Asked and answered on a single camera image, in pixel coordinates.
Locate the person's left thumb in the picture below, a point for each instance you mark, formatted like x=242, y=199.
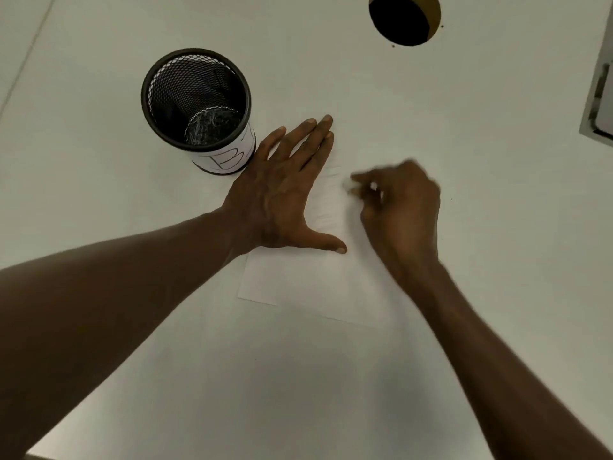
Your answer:
x=321, y=241

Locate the person's right forearm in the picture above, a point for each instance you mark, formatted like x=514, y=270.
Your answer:
x=488, y=373

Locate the person's left forearm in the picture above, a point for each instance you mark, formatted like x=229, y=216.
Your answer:
x=105, y=306

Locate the pile of silver paper clips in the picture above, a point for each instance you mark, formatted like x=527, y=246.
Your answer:
x=212, y=125

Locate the person's right fingers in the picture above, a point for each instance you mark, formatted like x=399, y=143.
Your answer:
x=368, y=186

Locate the grey device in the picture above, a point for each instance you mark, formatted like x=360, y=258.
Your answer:
x=598, y=95

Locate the person's left hand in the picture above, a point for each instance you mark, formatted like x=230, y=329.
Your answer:
x=275, y=201

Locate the person's left middle finger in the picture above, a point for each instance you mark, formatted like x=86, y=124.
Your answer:
x=306, y=142

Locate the white paper label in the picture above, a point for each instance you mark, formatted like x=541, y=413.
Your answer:
x=230, y=158

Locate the person's right hand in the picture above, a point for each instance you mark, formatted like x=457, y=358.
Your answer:
x=407, y=220

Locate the person's left little finger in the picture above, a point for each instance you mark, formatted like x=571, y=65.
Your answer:
x=269, y=142

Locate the black mesh pen holder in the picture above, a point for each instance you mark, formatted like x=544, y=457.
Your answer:
x=165, y=114

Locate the white paper sheet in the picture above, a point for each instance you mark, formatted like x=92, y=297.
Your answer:
x=306, y=282

